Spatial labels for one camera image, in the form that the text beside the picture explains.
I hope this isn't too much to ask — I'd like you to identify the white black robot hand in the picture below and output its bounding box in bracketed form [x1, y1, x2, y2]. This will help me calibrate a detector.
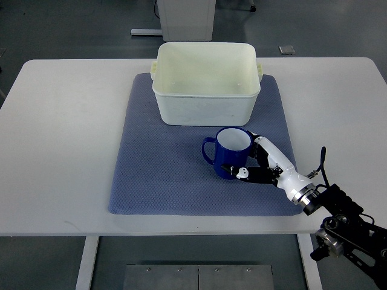
[221, 133, 316, 207]

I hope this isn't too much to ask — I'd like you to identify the blue mug white inside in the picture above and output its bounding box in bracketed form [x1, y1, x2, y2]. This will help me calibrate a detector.
[201, 127, 253, 180]

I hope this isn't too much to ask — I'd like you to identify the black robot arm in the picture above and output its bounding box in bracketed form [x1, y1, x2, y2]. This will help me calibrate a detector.
[301, 184, 386, 289]

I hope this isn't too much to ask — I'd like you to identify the white plastic box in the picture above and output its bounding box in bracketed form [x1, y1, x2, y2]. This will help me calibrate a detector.
[151, 42, 262, 126]

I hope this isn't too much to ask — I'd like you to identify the right white table leg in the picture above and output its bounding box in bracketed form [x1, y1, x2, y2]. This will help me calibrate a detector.
[297, 234, 323, 290]

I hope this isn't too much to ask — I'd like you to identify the white table leg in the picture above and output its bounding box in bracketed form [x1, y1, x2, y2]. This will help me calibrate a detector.
[297, 234, 323, 290]
[75, 236, 99, 290]

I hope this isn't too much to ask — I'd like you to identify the blue-grey textured mat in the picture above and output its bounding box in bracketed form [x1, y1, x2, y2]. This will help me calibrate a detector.
[108, 73, 302, 216]

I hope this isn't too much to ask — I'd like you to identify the small grey floor socket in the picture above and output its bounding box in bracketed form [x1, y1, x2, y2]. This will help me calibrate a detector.
[278, 45, 296, 56]

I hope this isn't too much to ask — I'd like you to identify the white cabinet behind table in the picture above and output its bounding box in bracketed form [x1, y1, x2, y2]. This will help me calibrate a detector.
[157, 0, 216, 42]

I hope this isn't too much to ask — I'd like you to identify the grey metal floor plate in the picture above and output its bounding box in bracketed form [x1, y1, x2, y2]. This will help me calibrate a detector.
[123, 265, 275, 289]

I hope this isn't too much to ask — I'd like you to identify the white base bar on floor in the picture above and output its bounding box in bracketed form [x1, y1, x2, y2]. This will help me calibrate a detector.
[131, 28, 162, 36]

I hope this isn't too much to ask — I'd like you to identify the left white table leg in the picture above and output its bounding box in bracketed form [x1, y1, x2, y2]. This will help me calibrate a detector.
[75, 236, 99, 290]

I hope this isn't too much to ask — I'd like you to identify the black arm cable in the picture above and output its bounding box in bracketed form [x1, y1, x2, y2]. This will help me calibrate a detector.
[305, 146, 331, 185]

